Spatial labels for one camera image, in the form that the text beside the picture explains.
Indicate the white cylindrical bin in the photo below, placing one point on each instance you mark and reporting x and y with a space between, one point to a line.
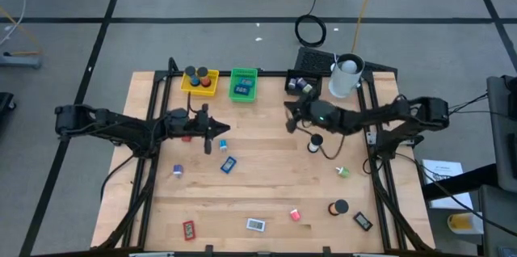
343 85

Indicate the blue digital thermometer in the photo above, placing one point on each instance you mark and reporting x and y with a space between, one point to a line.
241 90
228 165

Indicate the teal digital thermometer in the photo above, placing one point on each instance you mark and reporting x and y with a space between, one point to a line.
246 82

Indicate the black aluminium table frame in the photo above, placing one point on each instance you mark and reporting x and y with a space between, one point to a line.
270 73

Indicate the black digital thermometer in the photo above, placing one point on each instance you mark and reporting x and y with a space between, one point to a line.
362 221

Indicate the white paper booklet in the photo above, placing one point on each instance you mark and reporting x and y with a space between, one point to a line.
442 170

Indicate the grey stand foot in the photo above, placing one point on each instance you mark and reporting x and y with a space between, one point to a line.
20 61

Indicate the black caster wheel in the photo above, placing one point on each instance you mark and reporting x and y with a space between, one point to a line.
5 105

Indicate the pale purple USB charger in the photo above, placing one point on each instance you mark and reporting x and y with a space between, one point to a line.
292 83

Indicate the black plastic basket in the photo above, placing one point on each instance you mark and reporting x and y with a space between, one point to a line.
317 83

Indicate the black round cap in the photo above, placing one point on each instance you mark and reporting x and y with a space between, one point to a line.
341 206

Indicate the black desk leg bar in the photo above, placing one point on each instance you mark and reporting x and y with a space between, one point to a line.
464 182

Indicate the green plastic basket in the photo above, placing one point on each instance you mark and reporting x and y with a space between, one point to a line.
242 72

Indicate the pink white USB charger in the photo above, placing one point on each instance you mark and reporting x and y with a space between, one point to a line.
295 215

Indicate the white plastic tray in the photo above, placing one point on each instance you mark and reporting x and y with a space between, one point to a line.
255 224

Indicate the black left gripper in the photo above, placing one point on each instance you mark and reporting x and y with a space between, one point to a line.
202 125

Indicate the black perforated panel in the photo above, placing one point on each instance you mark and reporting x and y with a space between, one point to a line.
313 61

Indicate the white round ball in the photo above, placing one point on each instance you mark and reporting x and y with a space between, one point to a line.
349 66

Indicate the yellow white container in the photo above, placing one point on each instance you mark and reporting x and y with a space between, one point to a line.
462 222

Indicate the yellow plastic basket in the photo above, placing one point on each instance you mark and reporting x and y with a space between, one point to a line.
186 87

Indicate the red digital thermometer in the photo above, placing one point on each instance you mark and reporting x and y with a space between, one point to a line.
188 230
186 139

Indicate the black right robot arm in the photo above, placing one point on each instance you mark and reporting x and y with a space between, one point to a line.
383 117

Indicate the black table edge bracket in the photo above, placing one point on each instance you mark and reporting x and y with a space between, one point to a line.
326 250
208 249

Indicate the white sand hourglass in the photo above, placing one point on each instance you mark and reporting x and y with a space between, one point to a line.
316 140

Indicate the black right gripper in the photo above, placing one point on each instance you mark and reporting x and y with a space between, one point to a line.
307 113

